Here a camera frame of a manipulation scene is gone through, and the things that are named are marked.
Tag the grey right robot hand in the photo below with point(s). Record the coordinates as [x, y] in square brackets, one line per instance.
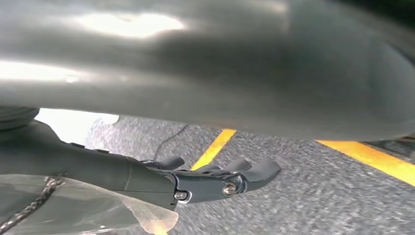
[194, 71]

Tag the yellow floor tape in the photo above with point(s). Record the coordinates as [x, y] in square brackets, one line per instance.
[214, 149]
[373, 159]

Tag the clear plastic film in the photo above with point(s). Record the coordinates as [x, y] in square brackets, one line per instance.
[81, 211]

